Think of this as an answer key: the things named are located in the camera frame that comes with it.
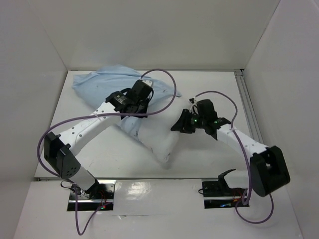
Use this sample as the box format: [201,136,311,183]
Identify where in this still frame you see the white pillow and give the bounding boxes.
[136,96,195,164]

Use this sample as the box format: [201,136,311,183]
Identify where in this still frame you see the light blue pillowcase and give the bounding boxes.
[72,65,181,142]

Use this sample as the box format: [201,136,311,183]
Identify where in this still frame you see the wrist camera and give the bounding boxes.
[141,79,154,88]
[189,97,198,114]

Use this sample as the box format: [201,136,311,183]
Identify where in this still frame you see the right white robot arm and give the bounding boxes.
[170,100,291,197]

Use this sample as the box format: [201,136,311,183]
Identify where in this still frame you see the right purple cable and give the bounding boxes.
[193,91,274,224]

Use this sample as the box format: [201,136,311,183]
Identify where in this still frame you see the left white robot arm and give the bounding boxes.
[44,80,154,199]

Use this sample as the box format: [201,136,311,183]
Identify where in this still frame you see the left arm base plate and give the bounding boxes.
[60,180,115,212]

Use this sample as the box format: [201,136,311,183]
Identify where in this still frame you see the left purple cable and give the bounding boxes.
[36,69,177,235]

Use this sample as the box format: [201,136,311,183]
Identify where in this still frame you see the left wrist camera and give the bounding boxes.
[141,79,154,88]

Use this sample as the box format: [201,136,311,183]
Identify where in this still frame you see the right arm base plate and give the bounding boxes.
[198,178,245,209]

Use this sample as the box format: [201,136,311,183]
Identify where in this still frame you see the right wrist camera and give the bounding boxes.
[189,97,198,114]

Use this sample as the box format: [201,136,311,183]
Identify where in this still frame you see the purple cable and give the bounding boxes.
[193,91,274,224]
[36,69,177,235]

